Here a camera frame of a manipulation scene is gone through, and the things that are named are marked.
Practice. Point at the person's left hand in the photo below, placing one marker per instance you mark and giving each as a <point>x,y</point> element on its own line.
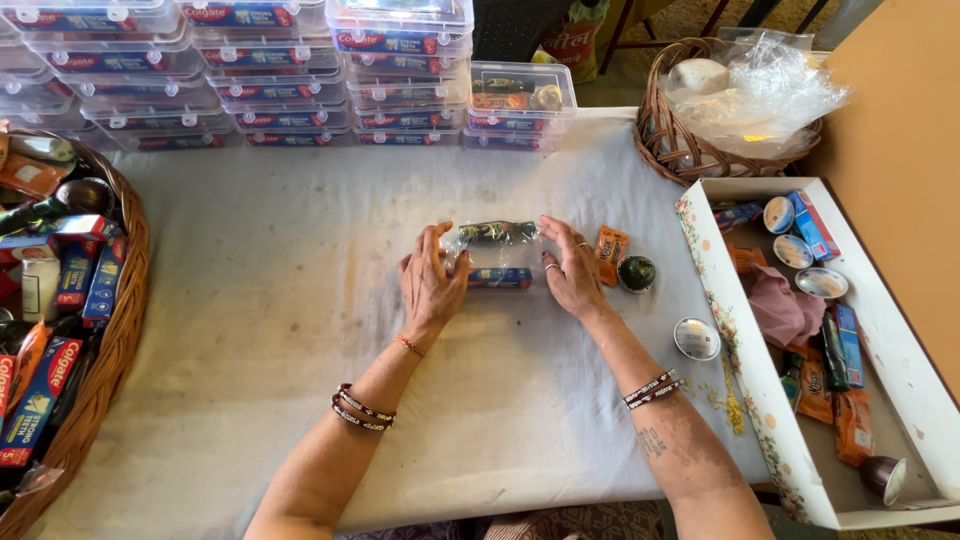
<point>427,289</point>

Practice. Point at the person's right hand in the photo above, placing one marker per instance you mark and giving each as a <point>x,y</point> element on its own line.
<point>577,281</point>

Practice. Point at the clear plastic box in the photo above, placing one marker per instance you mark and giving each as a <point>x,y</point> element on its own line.
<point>499,255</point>

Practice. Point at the orange sachet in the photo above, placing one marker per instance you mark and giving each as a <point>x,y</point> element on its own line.
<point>746,257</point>
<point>30,360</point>
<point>853,427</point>
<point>30,175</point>
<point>815,386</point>
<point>611,251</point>

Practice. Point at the green coffee capsule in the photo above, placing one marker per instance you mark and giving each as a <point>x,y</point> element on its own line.
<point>637,273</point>

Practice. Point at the blue red toothpaste box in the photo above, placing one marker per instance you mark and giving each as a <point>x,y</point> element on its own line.
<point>86,227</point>
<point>737,216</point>
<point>850,345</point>
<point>75,274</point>
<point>501,278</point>
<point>814,225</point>
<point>41,401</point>
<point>106,281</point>

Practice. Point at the green black packet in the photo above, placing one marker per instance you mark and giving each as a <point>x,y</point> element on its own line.
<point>499,231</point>

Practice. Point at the white tablecloth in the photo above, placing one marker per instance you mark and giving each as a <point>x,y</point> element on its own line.
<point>300,300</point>

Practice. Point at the beaded bangles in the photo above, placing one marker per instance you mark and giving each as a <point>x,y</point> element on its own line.
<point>363,409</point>
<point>652,389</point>

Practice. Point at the silver foil coffee capsule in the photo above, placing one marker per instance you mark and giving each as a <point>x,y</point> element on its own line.
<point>779,215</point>
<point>793,251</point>
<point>697,339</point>
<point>821,283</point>

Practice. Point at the white floral carton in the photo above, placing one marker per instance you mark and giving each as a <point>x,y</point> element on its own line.
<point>712,337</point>

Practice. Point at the scattered yellow grains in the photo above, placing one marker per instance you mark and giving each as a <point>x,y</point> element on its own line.
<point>731,401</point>

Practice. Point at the pink cloth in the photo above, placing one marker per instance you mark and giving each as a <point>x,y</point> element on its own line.
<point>780,307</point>

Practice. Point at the small green bottle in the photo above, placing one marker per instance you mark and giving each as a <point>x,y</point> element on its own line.
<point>790,382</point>

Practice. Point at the white round lump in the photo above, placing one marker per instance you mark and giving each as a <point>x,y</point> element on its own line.
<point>697,76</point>

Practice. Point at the red green printed bag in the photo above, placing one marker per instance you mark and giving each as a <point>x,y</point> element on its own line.
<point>574,41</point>

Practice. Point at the person's patterned clothing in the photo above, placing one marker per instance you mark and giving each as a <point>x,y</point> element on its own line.
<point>525,523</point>

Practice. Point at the clear plastic bags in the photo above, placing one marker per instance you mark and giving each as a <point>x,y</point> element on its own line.
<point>757,97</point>

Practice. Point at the black plastic chair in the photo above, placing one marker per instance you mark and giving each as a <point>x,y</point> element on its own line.
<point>521,26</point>

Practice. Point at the dark green tube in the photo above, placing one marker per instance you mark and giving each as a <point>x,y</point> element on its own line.
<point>833,352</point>

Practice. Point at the stack of clear plastic boxes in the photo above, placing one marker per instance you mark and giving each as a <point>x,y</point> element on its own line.
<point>277,67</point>

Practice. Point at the wooden chair legs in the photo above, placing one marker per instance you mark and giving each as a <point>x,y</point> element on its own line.
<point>660,22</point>

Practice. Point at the large wicker basket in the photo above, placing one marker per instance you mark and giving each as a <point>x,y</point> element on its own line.
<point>124,315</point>

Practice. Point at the brown coffee capsule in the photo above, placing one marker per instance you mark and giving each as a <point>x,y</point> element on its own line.
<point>85,196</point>
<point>883,478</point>

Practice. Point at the white jar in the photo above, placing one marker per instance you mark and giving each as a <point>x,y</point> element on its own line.
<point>40,289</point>

